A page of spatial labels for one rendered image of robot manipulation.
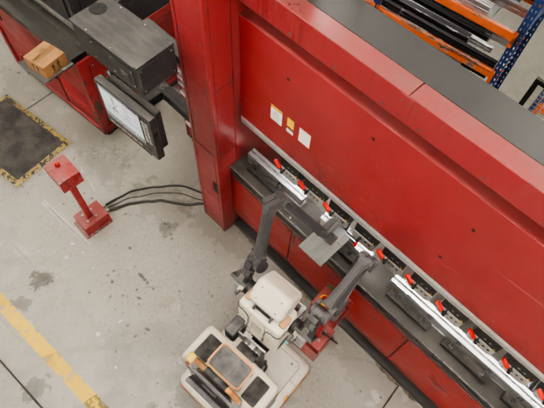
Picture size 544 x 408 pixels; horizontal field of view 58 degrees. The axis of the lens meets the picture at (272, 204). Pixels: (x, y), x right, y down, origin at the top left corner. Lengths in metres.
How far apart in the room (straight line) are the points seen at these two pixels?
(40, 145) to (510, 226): 3.94
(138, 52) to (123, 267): 2.02
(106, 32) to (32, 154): 2.36
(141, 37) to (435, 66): 1.38
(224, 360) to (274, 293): 0.58
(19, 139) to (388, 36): 3.66
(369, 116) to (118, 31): 1.29
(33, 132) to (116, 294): 1.79
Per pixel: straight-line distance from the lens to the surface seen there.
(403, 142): 2.09
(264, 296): 2.44
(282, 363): 3.45
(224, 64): 2.62
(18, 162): 4.83
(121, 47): 2.57
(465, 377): 3.06
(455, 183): 2.06
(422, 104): 1.90
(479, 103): 1.99
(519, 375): 2.86
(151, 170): 4.45
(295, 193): 3.13
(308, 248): 2.93
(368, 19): 2.16
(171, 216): 4.18
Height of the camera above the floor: 3.66
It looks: 61 degrees down
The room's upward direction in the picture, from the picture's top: 5 degrees clockwise
